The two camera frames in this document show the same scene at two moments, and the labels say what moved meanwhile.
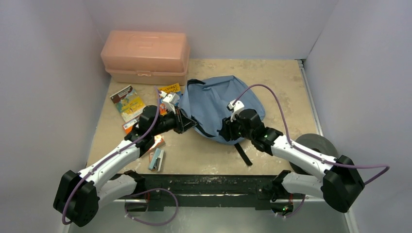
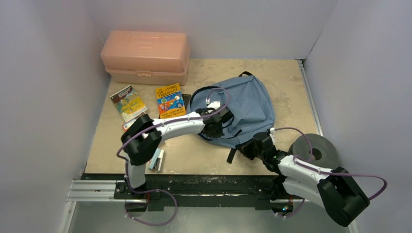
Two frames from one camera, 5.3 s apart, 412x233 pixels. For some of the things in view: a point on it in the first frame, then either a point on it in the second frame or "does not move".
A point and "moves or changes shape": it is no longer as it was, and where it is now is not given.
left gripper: (183, 123) to (216, 134)
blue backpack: (204, 103) moves or changes shape
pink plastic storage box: (146, 58) does not move
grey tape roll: (316, 142) does not move
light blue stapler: (156, 161) does not move
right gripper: (226, 131) to (248, 150)
